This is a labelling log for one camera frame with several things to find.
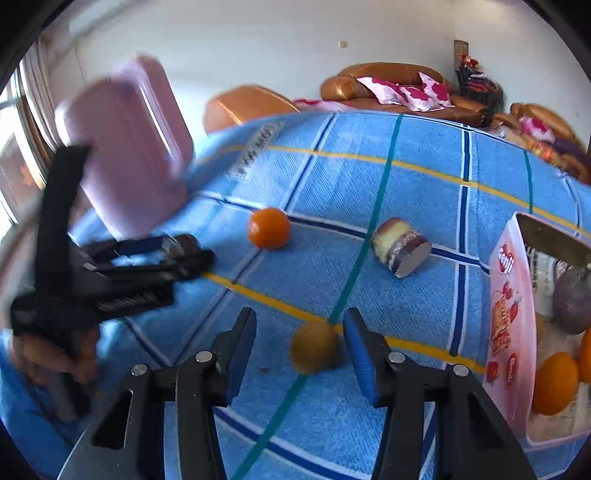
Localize brown-green kiwi fruit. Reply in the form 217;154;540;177
290;322;341;375

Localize blue plaid tablecloth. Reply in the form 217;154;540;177
97;112;590;479

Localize person's left hand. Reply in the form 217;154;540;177
1;326;100;396

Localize dark purple round fruit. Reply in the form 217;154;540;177
553;267;590;335

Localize small orange tangerine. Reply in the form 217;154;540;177
247;208;290;250

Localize purple cloth on armchair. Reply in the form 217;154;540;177
554;137;586;160

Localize pink metal tin box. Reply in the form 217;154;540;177
483;212;590;450

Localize brown leather ottoman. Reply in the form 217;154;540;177
204;85;300;134

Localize large orange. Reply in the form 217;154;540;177
578;328;591;384

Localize brown leather three-seat sofa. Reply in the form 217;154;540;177
320;62;490;127

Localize printed paper liner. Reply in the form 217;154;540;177
526;246;590;443

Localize armchair pink floral pillow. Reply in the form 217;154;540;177
519;116;556;143

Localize dark brown passion fruit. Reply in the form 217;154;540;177
169;233;200;256

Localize stacked dark chairs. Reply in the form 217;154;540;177
456;54;504;113

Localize pink electric kettle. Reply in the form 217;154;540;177
55;56;194;239

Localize brown leather armchair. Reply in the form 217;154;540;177
491;103;590;185

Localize purple sugarcane piece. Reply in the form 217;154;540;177
370;217;432;278

